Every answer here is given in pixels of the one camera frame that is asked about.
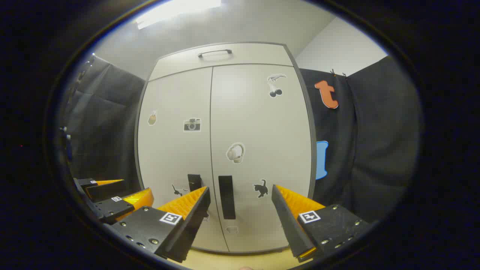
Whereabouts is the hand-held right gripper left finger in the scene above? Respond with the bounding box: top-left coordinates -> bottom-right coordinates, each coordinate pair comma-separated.
112,186 -> 211,263

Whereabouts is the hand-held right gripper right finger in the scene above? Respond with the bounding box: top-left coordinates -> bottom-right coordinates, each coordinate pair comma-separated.
271,184 -> 371,263

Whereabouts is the white double-door shoe cabinet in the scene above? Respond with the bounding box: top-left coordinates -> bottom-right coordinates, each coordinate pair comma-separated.
134,41 -> 317,255

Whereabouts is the white cabinet drawer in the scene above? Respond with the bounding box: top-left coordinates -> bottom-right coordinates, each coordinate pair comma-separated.
148,42 -> 294,81

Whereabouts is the black backdrop cloth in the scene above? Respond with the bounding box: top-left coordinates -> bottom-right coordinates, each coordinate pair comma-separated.
62,54 -> 147,192
299,55 -> 422,224

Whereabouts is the ceiling light panel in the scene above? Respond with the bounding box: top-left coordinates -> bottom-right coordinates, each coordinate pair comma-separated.
134,0 -> 222,30

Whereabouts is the black drawer handle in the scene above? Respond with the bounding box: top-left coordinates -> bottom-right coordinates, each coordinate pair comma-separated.
198,49 -> 233,59

